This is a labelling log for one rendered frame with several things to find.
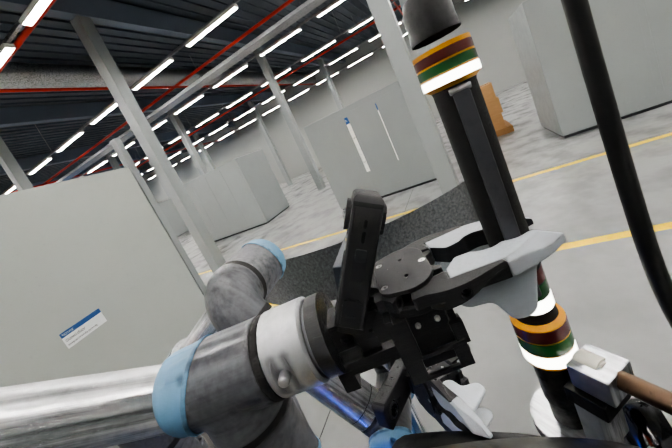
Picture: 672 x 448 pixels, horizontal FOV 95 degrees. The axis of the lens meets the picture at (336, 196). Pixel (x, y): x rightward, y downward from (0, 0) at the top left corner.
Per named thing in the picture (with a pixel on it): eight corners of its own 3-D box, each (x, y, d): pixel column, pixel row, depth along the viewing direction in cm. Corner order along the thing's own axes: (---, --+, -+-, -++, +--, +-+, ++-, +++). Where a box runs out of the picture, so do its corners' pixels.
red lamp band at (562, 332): (581, 322, 26) (577, 310, 26) (550, 353, 25) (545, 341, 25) (532, 304, 30) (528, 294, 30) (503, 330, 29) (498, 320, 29)
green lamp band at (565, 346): (585, 334, 26) (582, 322, 26) (555, 366, 25) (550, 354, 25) (536, 315, 30) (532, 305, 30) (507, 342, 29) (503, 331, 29)
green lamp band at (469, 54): (491, 50, 22) (488, 40, 22) (447, 69, 21) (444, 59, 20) (448, 72, 26) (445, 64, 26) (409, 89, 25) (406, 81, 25)
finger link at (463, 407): (508, 395, 41) (457, 363, 49) (477, 423, 39) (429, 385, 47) (515, 416, 41) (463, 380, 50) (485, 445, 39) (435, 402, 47)
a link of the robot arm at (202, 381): (216, 395, 34) (176, 333, 33) (304, 360, 33) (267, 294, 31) (179, 473, 26) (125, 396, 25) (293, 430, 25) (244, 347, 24)
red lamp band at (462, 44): (488, 39, 22) (484, 29, 22) (443, 58, 20) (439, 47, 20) (445, 63, 26) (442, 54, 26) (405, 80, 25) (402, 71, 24)
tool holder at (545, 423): (672, 439, 25) (644, 343, 24) (627, 505, 23) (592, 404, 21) (559, 378, 34) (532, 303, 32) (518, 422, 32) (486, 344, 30)
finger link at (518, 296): (579, 285, 24) (463, 317, 27) (557, 220, 23) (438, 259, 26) (605, 309, 21) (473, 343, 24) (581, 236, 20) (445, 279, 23)
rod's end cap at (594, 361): (616, 375, 24) (610, 354, 24) (602, 391, 23) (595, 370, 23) (587, 361, 26) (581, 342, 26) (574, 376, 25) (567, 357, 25)
